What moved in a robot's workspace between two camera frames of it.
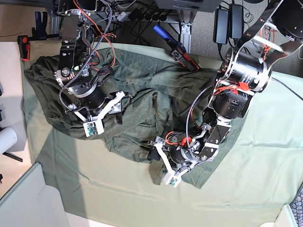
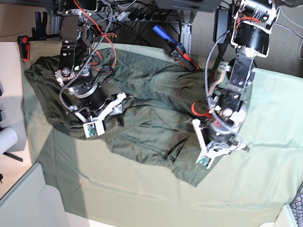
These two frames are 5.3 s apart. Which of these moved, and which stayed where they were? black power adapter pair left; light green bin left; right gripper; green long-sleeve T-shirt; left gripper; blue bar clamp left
Moved: left gripper; green long-sleeve T-shirt
Stayed: light green bin left; black power adapter pair left; right gripper; blue bar clamp left
